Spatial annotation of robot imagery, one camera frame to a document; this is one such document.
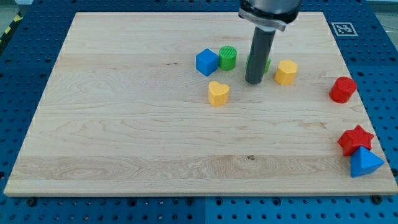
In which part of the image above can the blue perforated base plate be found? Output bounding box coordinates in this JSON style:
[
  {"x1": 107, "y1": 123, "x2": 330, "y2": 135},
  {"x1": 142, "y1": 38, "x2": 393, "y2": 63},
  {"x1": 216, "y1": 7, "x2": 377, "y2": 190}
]
[{"x1": 1, "y1": 0, "x2": 397, "y2": 223}]

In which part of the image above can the yellow heart block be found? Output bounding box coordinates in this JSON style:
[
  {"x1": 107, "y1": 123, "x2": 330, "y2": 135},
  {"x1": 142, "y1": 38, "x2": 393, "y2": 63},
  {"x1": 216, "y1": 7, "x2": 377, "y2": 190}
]
[{"x1": 208, "y1": 81, "x2": 230, "y2": 106}]

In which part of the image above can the yellow hexagon block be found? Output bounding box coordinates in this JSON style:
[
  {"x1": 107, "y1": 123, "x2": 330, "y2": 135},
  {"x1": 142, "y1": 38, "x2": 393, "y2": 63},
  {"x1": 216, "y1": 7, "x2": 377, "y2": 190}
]
[{"x1": 274, "y1": 60, "x2": 298, "y2": 85}]

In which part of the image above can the white fiducial marker tag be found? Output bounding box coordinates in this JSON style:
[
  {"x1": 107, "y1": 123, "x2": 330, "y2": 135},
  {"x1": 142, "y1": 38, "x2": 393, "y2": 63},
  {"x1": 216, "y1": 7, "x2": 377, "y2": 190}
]
[{"x1": 331, "y1": 22, "x2": 358, "y2": 37}]

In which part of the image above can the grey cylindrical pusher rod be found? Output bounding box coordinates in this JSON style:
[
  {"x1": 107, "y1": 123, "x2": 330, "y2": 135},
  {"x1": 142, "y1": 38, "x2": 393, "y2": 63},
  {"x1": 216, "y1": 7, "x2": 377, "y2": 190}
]
[{"x1": 245, "y1": 26, "x2": 275, "y2": 85}]

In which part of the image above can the red cylinder block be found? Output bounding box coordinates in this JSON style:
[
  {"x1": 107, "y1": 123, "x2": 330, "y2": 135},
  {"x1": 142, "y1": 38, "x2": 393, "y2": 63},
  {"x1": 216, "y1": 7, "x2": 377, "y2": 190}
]
[{"x1": 329, "y1": 77, "x2": 357, "y2": 103}]

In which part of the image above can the green star block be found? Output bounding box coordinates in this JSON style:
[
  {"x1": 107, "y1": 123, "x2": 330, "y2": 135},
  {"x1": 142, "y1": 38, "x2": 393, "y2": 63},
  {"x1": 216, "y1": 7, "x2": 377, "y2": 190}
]
[{"x1": 246, "y1": 55, "x2": 271, "y2": 74}]

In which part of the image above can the red star block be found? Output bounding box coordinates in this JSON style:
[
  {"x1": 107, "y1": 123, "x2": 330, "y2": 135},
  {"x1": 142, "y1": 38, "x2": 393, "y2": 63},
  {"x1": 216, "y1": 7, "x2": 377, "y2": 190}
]
[{"x1": 337, "y1": 125, "x2": 375, "y2": 156}]

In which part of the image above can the blue cube block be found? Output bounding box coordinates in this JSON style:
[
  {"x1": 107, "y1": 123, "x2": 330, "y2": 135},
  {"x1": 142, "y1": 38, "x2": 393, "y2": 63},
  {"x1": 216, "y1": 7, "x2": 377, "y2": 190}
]
[{"x1": 195, "y1": 49, "x2": 219, "y2": 76}]

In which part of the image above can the wooden board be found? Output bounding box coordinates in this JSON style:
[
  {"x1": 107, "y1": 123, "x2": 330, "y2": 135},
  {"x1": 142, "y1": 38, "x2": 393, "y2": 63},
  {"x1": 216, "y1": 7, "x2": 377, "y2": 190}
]
[{"x1": 4, "y1": 12, "x2": 397, "y2": 197}]

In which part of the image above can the green cylinder block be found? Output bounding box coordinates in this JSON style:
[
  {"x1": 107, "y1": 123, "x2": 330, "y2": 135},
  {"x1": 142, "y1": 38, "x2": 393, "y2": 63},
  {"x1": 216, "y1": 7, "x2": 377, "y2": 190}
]
[{"x1": 218, "y1": 45, "x2": 238, "y2": 71}]

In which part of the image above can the blue triangle block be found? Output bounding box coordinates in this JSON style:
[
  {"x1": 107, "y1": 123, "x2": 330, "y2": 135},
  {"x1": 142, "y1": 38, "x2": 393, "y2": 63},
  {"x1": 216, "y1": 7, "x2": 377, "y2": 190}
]
[{"x1": 350, "y1": 146, "x2": 384, "y2": 178}]

